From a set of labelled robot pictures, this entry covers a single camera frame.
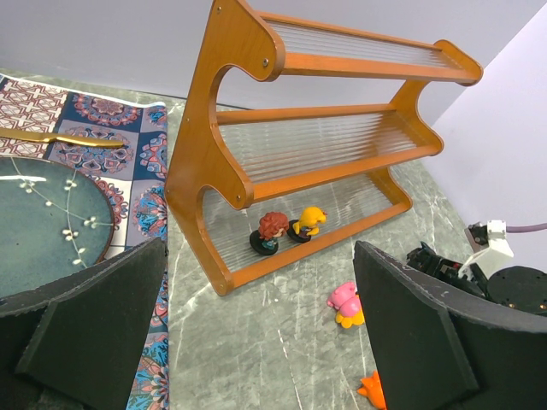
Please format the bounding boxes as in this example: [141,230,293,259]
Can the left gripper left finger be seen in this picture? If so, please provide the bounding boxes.
[1,238,168,409]

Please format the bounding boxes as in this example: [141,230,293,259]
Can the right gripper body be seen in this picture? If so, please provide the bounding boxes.
[406,242,487,297]

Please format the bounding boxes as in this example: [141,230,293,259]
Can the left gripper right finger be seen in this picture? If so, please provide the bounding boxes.
[353,241,546,409]

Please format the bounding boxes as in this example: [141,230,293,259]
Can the pink bear sunflower toy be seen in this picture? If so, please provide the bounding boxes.
[326,281,365,329]

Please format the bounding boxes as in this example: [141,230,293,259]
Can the yellow-haired figurine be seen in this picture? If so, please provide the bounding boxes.
[287,207,327,243]

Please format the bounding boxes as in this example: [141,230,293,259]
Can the red-haired figurine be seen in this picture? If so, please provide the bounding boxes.
[249,212,289,256]

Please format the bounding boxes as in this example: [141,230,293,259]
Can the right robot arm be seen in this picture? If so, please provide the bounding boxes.
[406,242,546,317]

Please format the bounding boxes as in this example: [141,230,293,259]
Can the orange wooden three-tier shelf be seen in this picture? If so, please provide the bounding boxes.
[166,1,483,295]

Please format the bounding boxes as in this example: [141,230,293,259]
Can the orange dragon toy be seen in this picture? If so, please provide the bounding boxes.
[357,370,386,410]

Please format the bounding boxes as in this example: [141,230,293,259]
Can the teal ceramic plate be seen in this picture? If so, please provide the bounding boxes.
[1,155,114,297]

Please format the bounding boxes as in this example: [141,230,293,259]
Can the patterned blue placemat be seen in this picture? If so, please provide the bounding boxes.
[1,76,169,409]

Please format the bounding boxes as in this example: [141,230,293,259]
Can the gold knife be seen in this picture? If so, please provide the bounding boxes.
[1,128,124,149]

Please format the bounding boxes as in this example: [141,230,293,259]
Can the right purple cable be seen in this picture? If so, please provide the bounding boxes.
[506,222,547,234]

